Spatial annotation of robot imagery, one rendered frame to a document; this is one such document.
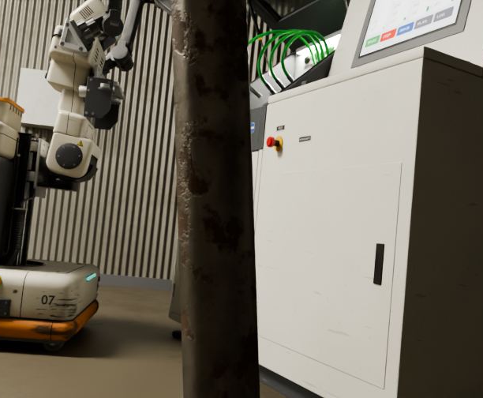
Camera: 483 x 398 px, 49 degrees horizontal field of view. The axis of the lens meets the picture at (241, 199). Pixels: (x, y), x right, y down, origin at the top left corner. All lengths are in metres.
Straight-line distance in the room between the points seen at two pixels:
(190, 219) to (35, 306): 1.84
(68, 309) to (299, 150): 0.99
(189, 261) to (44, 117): 3.90
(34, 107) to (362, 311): 3.17
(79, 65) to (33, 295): 0.92
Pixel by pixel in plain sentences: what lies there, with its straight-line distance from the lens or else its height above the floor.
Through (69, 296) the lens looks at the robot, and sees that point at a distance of 1.99.
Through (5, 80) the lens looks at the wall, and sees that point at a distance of 4.38.
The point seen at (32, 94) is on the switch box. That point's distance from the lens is 4.13.
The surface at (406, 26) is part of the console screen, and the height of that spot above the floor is 1.20.
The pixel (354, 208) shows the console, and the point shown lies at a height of 0.59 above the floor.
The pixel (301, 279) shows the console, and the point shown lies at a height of 0.37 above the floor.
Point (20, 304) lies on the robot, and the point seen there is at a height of 0.17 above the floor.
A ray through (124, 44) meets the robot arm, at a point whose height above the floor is 1.29.
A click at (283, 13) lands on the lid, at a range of 2.75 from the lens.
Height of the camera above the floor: 0.50
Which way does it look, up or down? 3 degrees up
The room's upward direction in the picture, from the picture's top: 6 degrees clockwise
